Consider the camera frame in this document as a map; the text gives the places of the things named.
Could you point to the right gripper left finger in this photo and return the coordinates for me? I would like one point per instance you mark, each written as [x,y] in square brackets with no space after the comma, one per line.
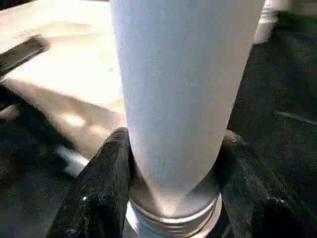
[96,198]

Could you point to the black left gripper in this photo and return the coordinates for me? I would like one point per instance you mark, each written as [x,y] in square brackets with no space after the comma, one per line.
[20,52]

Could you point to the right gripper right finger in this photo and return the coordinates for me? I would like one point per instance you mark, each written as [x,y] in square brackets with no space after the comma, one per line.
[262,198]

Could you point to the black work mat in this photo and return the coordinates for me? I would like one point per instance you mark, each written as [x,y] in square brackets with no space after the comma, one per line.
[282,99]

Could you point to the white plastic table top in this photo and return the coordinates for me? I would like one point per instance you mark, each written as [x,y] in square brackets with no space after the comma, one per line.
[64,64]

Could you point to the white plastic table leg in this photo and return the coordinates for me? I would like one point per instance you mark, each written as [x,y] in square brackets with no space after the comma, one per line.
[265,25]
[183,99]

